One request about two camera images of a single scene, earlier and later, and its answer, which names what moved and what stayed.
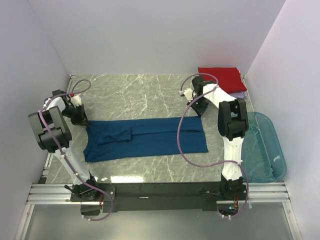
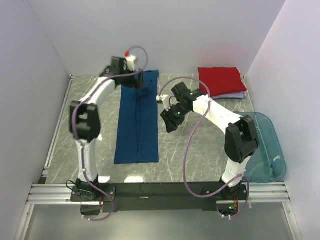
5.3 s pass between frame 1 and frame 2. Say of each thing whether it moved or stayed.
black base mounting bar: stayed
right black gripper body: moved
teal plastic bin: stayed
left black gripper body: moved
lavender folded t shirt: stayed
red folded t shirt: stayed
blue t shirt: moved
